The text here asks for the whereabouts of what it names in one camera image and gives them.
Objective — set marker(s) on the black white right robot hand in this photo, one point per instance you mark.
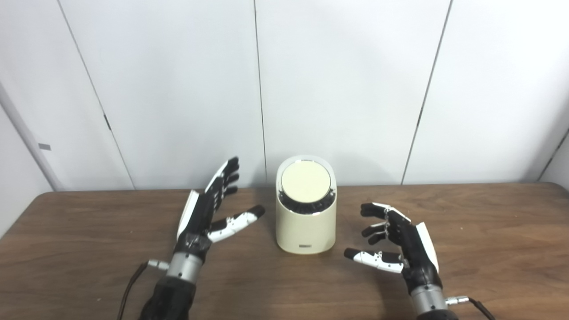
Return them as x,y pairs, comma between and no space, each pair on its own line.
418,258

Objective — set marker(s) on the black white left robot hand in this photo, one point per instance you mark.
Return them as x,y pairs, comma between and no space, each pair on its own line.
198,222

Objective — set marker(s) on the round cream bin lid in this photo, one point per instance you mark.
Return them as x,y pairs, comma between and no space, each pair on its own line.
306,181

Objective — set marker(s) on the cream-colored cylindrical bin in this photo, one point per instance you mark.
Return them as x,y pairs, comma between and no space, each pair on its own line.
306,231

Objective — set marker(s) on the black bin liner bag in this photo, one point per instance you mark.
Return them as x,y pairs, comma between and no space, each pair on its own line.
306,208

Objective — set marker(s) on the small gray wall tag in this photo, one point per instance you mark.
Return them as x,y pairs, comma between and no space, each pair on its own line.
45,146

